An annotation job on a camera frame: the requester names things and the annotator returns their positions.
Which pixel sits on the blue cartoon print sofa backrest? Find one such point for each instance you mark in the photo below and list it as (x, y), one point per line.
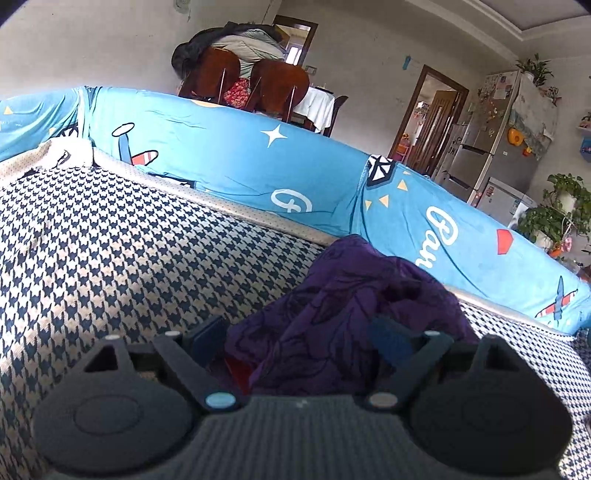
(309, 179)

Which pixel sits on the brown wooden chair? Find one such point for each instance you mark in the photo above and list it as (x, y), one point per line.
(216, 71)
(276, 88)

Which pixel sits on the white chest freezer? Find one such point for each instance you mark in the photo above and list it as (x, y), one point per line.
(503, 203)

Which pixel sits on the blue wall shelf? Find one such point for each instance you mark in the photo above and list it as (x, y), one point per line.
(585, 148)

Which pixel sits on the houndstooth sofa seat cover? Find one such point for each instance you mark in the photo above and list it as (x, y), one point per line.
(104, 270)

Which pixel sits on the brown wooden chair right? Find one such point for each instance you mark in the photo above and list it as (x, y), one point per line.
(276, 88)

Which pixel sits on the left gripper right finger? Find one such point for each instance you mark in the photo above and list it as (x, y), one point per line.
(395, 343)

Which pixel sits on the silver refrigerator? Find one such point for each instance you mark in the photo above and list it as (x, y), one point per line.
(510, 131)

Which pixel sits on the brown wooden chair left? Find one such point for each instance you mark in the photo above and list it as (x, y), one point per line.
(216, 71)

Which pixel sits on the purple floral red-lined garment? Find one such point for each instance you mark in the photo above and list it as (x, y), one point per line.
(314, 340)

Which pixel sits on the green potted plant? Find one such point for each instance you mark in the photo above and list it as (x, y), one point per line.
(561, 217)

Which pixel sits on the white clothed dining table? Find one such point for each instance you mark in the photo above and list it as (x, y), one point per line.
(317, 107)

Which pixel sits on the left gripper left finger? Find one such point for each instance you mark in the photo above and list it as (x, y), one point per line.
(206, 341)

